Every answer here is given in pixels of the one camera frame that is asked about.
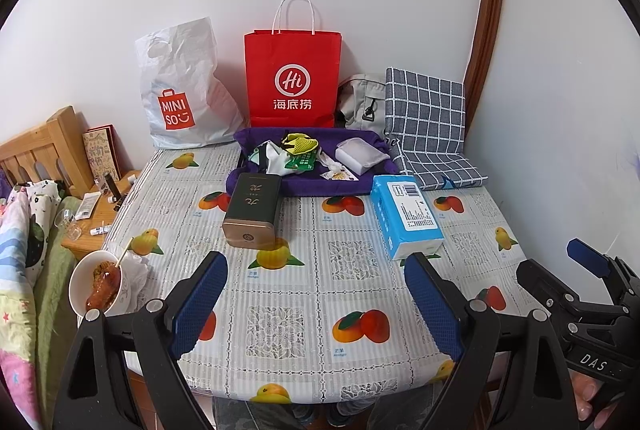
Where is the dark green tin box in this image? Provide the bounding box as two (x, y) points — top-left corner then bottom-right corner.
(221, 172), (283, 248)

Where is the yellow and black toy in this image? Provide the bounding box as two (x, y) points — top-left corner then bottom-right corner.
(281, 132), (321, 156)

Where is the white crumpled plastic wrap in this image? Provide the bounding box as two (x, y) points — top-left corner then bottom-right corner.
(117, 250), (152, 316)

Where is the dark green sachet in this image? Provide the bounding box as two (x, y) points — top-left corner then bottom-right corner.
(285, 150), (321, 173)

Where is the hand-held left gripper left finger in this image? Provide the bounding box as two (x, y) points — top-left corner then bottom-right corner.
(52, 251), (230, 430)

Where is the white plastic shopping bag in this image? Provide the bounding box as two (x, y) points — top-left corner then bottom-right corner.
(134, 16), (246, 150)

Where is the person's right hand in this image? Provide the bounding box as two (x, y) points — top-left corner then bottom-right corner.
(569, 370), (602, 423)

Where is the green bed sheet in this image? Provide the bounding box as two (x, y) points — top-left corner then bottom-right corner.
(30, 197), (81, 411)

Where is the fruit print tablecloth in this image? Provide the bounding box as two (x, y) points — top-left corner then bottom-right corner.
(107, 142), (531, 406)

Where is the blue tissue pack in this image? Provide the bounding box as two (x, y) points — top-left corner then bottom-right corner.
(370, 174), (446, 261)

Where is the white printed bowl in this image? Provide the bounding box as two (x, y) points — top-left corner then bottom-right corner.
(68, 250), (126, 317)

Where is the colourful printed quilt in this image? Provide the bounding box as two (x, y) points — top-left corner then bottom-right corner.
(0, 187), (56, 430)

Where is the brown glazed food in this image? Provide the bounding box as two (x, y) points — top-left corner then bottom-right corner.
(85, 262), (121, 311)

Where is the wooden headboard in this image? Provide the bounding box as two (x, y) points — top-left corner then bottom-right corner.
(0, 106), (96, 198)

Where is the white glove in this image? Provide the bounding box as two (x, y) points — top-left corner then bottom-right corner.
(260, 141), (291, 176)

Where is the brown wooden door frame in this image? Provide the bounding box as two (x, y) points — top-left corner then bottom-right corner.
(462, 0), (508, 121)

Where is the red paper bag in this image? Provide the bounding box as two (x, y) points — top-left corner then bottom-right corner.
(243, 0), (343, 129)

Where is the wooden nightstand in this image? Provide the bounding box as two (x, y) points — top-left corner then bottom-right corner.
(60, 170), (143, 261)

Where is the decorated hardcover book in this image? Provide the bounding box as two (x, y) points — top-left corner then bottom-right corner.
(82, 125), (123, 183)

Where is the wooden skewer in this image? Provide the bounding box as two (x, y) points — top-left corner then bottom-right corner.
(114, 237), (133, 268)

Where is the grey checked fabric bag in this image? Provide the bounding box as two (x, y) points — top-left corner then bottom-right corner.
(384, 66), (490, 192)

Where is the dark small bottle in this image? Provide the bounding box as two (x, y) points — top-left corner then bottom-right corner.
(102, 174), (123, 203)

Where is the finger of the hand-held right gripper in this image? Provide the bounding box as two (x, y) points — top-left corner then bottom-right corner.
(566, 237), (640, 283)
(515, 258), (627, 320)

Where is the clear glass cup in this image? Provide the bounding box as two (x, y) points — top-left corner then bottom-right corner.
(54, 210), (83, 241)

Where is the purple cloth bag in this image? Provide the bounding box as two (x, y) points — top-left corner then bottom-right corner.
(225, 126), (401, 198)

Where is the grey backpack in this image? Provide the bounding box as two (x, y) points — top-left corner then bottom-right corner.
(336, 74), (388, 133)

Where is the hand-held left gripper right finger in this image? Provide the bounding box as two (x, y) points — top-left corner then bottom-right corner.
(404, 251), (583, 430)

